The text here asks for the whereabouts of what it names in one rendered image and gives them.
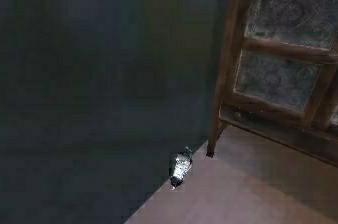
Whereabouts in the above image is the shiny silver black bottle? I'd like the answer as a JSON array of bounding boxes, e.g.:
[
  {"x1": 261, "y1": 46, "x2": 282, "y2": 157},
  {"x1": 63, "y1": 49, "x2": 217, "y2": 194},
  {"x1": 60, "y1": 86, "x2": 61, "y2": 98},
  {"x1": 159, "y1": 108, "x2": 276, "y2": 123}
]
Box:
[{"x1": 168, "y1": 146, "x2": 194, "y2": 190}]

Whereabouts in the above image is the brown wooden glass-door cabinet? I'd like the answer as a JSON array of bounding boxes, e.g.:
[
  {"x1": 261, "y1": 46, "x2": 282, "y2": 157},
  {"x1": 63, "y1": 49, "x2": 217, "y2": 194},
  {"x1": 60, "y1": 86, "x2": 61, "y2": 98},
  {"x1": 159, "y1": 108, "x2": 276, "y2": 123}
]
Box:
[{"x1": 205, "y1": 0, "x2": 338, "y2": 178}]

